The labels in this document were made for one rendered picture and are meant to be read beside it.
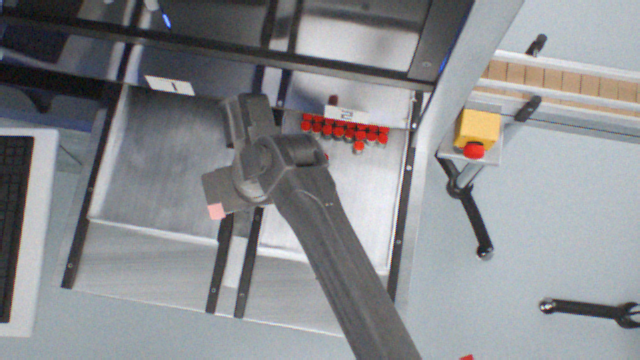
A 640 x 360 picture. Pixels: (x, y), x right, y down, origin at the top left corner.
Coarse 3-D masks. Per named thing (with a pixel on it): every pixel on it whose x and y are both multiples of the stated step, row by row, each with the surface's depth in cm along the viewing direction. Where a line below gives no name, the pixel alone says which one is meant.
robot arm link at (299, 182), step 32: (288, 160) 79; (320, 160) 82; (288, 192) 78; (320, 192) 78; (288, 224) 80; (320, 224) 76; (320, 256) 76; (352, 256) 75; (352, 288) 72; (384, 288) 74; (352, 320) 72; (384, 320) 71; (384, 352) 69; (416, 352) 71
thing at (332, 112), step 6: (330, 108) 127; (336, 108) 127; (342, 108) 127; (330, 114) 130; (336, 114) 130; (342, 114) 129; (348, 114) 129; (354, 114) 128; (360, 114) 128; (366, 114) 127; (348, 120) 132; (354, 120) 131; (360, 120) 131; (366, 120) 130
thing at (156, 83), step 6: (150, 78) 128; (156, 78) 128; (162, 78) 128; (150, 84) 131; (156, 84) 131; (162, 84) 130; (168, 84) 130; (180, 84) 129; (186, 84) 128; (162, 90) 133; (168, 90) 133; (180, 90) 132; (186, 90) 131
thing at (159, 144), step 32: (128, 96) 144; (160, 96) 144; (192, 96) 145; (128, 128) 143; (160, 128) 143; (192, 128) 143; (128, 160) 141; (160, 160) 141; (192, 160) 141; (224, 160) 141; (96, 192) 136; (128, 192) 139; (160, 192) 139; (192, 192) 139; (128, 224) 134; (160, 224) 137; (192, 224) 138
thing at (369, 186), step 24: (288, 120) 144; (336, 144) 142; (336, 168) 141; (360, 168) 141; (384, 168) 141; (360, 192) 140; (384, 192) 140; (264, 216) 135; (360, 216) 138; (384, 216) 139; (264, 240) 137; (288, 240) 137; (360, 240) 137; (384, 240) 137; (384, 264) 136
